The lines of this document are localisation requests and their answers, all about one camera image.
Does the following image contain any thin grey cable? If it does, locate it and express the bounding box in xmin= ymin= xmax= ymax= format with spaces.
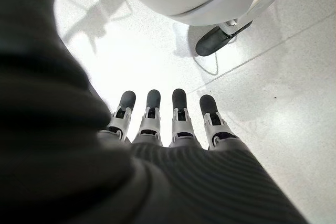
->
xmin=193 ymin=35 xmax=241 ymax=76

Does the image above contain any black robot foot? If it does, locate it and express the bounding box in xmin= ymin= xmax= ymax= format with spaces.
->
xmin=195 ymin=20 xmax=254 ymax=57

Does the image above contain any left robot hand dark palm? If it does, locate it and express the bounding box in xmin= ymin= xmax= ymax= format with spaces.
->
xmin=0 ymin=0 xmax=309 ymax=224

